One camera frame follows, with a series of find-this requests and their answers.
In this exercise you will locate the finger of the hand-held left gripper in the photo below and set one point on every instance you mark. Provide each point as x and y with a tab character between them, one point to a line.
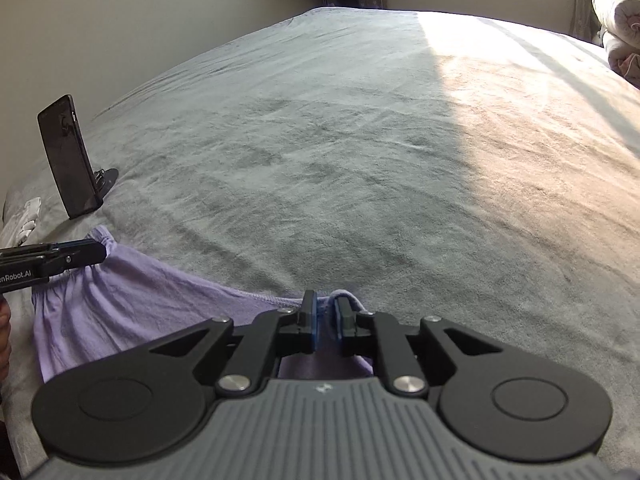
75	259

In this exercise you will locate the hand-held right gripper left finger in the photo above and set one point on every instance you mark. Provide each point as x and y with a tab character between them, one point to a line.
312	322

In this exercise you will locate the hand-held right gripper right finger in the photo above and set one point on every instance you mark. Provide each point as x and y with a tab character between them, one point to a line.
337	330

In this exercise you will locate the purple shirt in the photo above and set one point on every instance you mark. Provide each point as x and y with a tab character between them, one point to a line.
125	305

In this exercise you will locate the small white object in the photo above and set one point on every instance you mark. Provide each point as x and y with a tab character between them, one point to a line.
25	217

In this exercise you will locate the black phone stand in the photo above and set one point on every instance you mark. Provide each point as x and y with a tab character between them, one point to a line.
106	180

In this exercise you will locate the black smartphone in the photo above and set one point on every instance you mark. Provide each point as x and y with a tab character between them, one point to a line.
67	155

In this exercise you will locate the bed with grey sheet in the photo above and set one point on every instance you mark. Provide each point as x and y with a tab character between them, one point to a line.
350	160

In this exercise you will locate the folded grey quilt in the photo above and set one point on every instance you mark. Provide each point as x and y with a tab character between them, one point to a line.
620	30

